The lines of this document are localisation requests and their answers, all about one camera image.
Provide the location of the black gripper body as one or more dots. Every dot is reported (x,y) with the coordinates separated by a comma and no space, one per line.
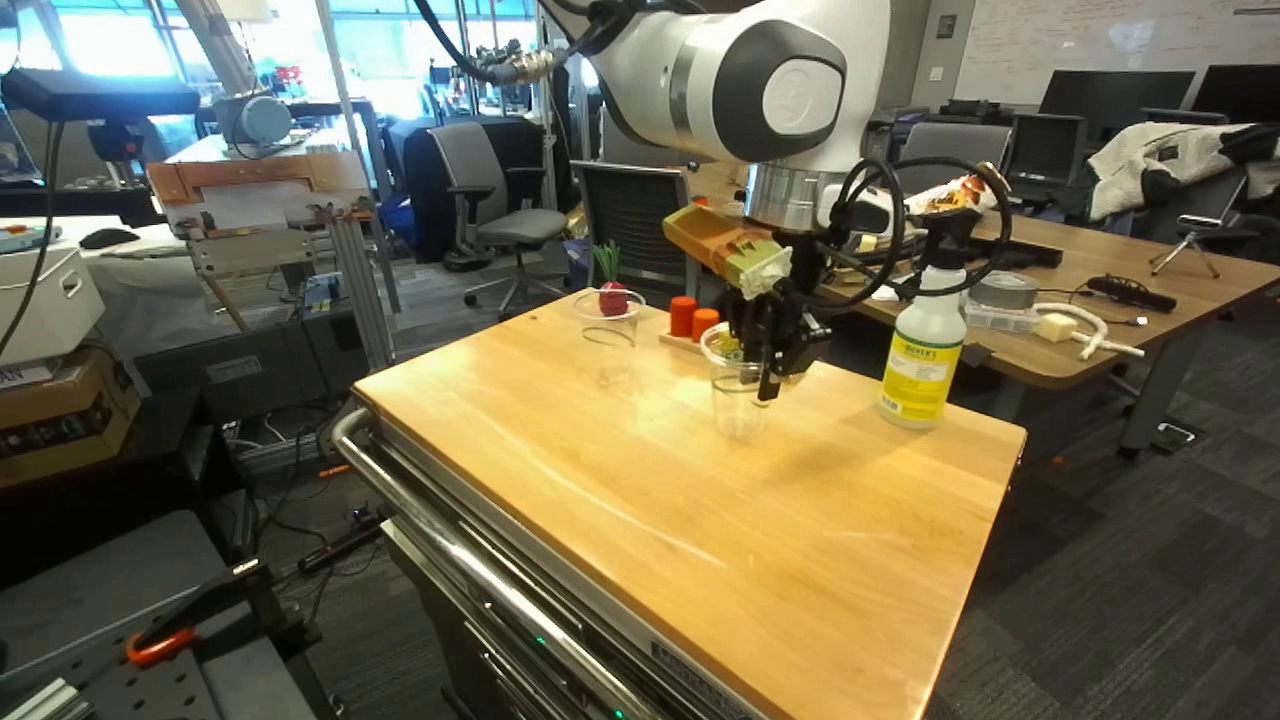
(806,274)

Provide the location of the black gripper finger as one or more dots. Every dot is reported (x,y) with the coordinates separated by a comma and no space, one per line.
(768,364)
(802,346)

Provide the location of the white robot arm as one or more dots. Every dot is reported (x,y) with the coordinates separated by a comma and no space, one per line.
(745,82)

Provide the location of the clear plastic cup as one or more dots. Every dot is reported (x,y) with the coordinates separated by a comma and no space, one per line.
(733,420)

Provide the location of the orange cylinder block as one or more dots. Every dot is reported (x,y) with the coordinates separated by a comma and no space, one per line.
(704,323)

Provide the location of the red cylinder block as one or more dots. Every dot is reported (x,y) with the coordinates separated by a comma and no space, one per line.
(683,318)

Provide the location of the spray bottle with yellow liquid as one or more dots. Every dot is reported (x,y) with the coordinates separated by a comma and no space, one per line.
(921,361)

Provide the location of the snack chips bag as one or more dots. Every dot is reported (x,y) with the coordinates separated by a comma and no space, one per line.
(954,197)

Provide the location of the red toy radish green leaves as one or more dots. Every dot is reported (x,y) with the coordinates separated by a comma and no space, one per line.
(614,298)

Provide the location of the dark gray office chair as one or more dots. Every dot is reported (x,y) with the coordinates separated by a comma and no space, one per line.
(635,212)

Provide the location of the light gray office chair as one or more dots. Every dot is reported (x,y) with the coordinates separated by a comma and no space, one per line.
(950,147)

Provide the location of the gray tape roll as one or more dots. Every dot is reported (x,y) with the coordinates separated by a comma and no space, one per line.
(1001,290)

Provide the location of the flat black remote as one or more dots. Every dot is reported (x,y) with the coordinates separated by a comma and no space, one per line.
(1128,295)

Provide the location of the wooden office table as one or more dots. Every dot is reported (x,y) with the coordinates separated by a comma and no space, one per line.
(1162,261)

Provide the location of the black computer monitor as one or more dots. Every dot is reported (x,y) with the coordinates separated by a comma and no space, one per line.
(1114,99)
(1239,89)

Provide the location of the metal rolling tool cabinet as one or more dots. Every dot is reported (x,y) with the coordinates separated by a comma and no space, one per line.
(443,535)

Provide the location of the white jacket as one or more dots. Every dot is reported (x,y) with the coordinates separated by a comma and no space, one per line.
(1159,152)

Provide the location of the machine with orange tray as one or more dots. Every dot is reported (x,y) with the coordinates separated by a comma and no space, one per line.
(252,185)

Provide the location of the black computer mouse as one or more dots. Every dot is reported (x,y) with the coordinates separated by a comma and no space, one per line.
(105,238)

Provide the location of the brown cardboard box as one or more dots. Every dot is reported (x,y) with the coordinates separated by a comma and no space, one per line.
(60,416)

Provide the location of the white plastic device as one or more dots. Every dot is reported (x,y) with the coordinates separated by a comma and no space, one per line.
(40,305)

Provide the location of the orange wrist camera box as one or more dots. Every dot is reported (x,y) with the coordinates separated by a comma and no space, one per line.
(725,247)

